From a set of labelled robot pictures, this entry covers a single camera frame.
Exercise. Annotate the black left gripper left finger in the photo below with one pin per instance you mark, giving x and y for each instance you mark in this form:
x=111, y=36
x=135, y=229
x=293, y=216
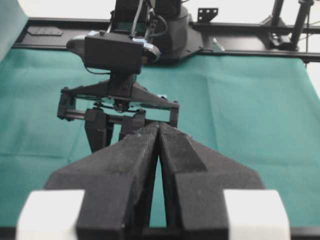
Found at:
x=118, y=181

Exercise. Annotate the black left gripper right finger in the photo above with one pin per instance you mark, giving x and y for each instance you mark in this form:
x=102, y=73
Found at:
x=194, y=177

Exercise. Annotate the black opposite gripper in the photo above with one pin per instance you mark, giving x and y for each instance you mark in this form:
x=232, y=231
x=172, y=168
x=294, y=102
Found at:
x=122, y=92

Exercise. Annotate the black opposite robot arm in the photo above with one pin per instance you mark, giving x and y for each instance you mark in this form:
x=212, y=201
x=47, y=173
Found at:
x=150, y=23

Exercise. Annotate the green table cloth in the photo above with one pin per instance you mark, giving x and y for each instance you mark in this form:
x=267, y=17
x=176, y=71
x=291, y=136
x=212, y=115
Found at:
x=260, y=111

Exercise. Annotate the black stand with clamp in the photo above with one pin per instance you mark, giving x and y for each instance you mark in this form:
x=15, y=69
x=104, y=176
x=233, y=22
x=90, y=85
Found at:
x=280, y=36

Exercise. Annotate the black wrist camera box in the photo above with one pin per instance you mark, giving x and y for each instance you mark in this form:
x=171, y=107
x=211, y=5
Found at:
x=113, y=51

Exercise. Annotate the black metal table frame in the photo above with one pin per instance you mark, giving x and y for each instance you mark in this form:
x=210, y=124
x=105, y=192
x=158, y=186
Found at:
x=213, y=39

